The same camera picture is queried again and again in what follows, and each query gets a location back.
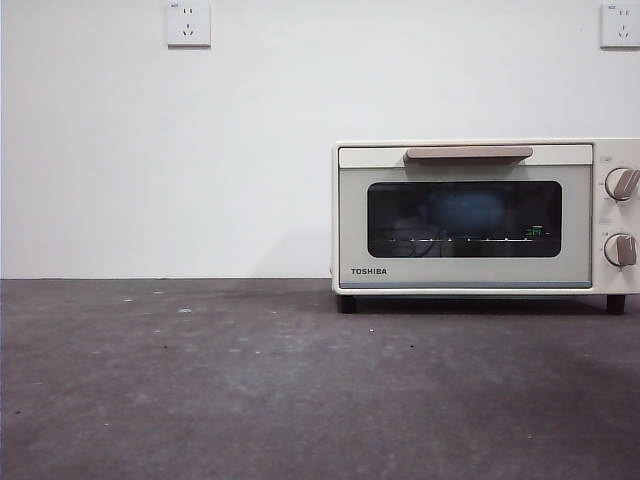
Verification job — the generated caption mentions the white toaster oven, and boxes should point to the white toaster oven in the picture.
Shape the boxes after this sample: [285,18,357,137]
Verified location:
[331,138,640,315]

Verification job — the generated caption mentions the beige oven knob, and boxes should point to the beige oven knob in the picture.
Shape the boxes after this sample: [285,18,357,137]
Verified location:
[603,233,639,267]
[603,167,640,202]

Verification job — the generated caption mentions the glass oven door with handle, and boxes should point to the glass oven door with handle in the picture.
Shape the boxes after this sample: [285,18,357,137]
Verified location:
[338,144,595,290]

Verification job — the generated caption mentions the white wall socket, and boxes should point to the white wall socket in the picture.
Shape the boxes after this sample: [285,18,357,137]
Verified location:
[167,1,212,50]
[599,3,640,50]

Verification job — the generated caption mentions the blue bowl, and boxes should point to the blue bowl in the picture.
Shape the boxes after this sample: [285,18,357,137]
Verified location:
[429,188,504,236]

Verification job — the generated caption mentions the metal wire oven rack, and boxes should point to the metal wire oven rack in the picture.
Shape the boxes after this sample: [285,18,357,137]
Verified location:
[389,235,532,245]

